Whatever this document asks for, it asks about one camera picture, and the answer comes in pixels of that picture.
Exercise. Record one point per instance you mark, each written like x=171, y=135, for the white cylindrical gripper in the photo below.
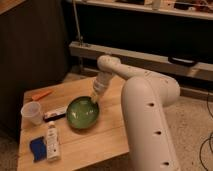
x=100, y=85

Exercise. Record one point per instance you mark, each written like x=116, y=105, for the green ceramic bowl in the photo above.
x=82, y=113

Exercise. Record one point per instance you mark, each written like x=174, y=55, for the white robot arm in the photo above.
x=144, y=96

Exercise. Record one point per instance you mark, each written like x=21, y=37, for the orange marker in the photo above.
x=41, y=95

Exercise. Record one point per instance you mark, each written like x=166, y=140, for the wooden table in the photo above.
x=105, y=140

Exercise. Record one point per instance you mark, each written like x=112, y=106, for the metal pole stand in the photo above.
x=79, y=37

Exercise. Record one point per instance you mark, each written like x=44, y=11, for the clear plastic cup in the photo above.
x=32, y=111

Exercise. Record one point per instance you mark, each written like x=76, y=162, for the white tube bottle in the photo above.
x=52, y=143

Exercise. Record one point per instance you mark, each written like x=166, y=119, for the long grey case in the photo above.
x=158, y=63

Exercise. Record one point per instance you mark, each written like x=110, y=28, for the blue cloth object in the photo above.
x=38, y=149

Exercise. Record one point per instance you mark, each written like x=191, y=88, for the upper shelf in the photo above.
x=144, y=8

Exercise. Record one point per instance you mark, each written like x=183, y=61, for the black case handle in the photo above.
x=182, y=62

